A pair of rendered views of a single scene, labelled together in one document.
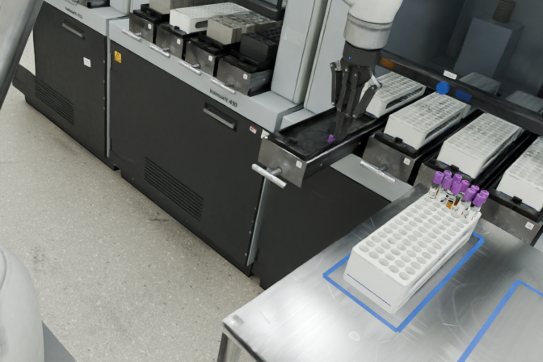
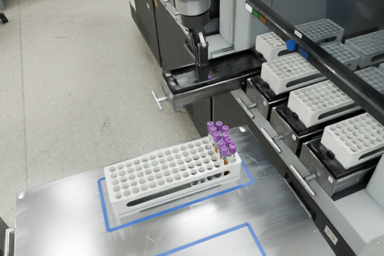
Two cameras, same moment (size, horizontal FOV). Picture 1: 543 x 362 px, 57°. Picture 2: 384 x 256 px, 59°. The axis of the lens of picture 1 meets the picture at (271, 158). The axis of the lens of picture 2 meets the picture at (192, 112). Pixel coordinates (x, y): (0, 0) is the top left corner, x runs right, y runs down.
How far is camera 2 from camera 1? 0.70 m
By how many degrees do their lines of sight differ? 31
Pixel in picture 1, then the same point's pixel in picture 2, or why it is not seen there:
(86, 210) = (142, 99)
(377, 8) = not seen: outside the picture
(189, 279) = not seen: hidden behind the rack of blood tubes
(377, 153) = (251, 93)
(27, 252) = (102, 120)
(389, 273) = (110, 191)
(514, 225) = (322, 175)
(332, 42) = not seen: outside the picture
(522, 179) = (335, 137)
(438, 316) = (148, 230)
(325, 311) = (76, 203)
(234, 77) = not seen: hidden behind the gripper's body
